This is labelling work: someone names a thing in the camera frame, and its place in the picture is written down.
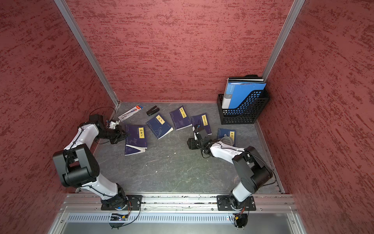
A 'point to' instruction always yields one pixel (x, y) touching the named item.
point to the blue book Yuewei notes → (204, 122)
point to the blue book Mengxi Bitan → (230, 133)
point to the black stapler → (153, 110)
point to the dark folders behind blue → (248, 79)
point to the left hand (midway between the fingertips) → (129, 137)
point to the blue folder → (236, 93)
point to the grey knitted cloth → (226, 140)
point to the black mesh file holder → (246, 114)
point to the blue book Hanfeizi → (138, 136)
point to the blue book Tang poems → (180, 118)
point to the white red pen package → (130, 112)
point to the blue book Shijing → (131, 150)
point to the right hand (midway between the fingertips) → (191, 144)
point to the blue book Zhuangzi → (159, 126)
